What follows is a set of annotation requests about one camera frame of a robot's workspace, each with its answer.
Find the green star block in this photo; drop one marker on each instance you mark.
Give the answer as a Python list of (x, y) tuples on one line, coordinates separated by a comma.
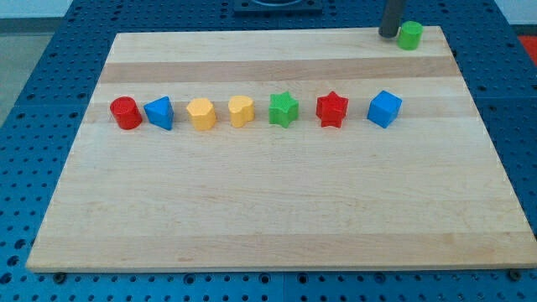
[(283, 109)]

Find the red star block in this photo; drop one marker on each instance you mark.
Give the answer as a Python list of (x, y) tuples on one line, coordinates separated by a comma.
[(331, 109)]

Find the blue cube block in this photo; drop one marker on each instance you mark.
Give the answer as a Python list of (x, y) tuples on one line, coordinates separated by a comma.
[(384, 108)]

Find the yellow heart block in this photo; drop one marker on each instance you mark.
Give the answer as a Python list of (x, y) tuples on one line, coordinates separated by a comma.
[(241, 110)]

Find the yellow hexagon block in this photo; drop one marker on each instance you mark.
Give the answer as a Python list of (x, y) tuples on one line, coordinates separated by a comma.
[(202, 114)]

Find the blue triangle block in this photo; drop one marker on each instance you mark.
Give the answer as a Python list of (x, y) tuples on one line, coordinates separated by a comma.
[(160, 113)]

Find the red cylinder block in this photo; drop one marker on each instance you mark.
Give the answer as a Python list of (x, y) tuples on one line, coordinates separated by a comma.
[(126, 113)]

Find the wooden board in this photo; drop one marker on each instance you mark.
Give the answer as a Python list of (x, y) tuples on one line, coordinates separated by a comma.
[(427, 192)]

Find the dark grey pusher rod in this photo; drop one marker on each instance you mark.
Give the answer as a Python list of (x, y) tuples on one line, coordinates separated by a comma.
[(390, 21)]

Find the green cylinder block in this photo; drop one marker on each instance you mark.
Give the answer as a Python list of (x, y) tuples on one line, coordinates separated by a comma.
[(410, 35)]

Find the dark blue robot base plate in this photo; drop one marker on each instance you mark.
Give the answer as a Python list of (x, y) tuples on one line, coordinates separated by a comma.
[(250, 7)]

